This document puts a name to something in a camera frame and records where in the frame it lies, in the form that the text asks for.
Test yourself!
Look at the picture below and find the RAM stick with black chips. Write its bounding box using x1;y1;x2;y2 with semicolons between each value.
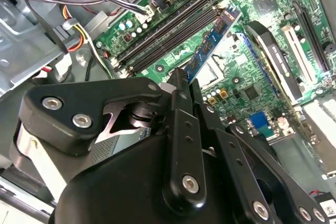
183;7;244;85

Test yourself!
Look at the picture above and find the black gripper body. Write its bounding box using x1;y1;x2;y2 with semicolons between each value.
49;135;251;224

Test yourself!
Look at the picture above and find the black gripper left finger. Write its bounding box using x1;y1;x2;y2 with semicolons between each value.
18;68;208;217

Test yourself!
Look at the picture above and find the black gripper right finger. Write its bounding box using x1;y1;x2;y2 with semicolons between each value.
189;78;330;224

